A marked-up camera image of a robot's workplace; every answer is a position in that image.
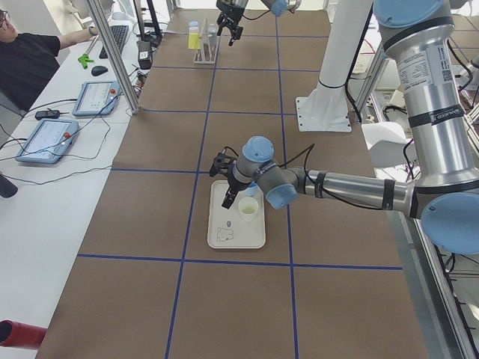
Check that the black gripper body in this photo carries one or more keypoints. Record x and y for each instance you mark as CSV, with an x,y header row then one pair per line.
x,y
234,183
231,10

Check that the light blue cup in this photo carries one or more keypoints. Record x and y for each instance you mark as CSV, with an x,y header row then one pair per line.
x,y
251,190
193,26

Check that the cream white cup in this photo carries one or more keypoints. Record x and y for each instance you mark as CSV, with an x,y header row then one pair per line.
x,y
248,208

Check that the light blue cup front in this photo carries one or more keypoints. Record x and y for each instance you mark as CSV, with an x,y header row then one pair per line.
x,y
193,26

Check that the grey cup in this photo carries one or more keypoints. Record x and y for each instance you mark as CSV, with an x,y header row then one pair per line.
x,y
212,33

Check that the cream plastic tray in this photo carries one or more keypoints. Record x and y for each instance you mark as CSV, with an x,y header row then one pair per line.
x,y
226,229

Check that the dark box with label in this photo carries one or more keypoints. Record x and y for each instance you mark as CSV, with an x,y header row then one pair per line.
x,y
145,56

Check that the black keyboard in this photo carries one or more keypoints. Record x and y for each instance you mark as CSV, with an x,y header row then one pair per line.
x,y
119,33

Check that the black computer mouse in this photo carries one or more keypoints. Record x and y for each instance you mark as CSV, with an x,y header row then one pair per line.
x,y
98,70

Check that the green plastic part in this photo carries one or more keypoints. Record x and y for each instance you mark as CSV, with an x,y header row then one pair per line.
x,y
85,60

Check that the grey teach pendant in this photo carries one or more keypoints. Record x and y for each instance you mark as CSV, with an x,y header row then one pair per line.
x,y
96,98
49,141

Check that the black power adapter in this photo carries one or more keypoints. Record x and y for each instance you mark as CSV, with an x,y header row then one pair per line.
x,y
47,114

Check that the person in black shirt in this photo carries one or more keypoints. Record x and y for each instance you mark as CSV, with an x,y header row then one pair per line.
x,y
29,61

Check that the red thermos bottle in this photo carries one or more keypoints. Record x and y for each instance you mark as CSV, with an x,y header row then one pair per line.
x,y
20,335

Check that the white wire cup rack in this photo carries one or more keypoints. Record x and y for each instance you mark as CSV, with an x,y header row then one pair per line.
x,y
208,51

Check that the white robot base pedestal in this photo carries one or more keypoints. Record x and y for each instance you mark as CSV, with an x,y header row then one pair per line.
x,y
325,108

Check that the aluminium frame post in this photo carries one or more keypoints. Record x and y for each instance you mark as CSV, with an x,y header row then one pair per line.
x,y
96,11

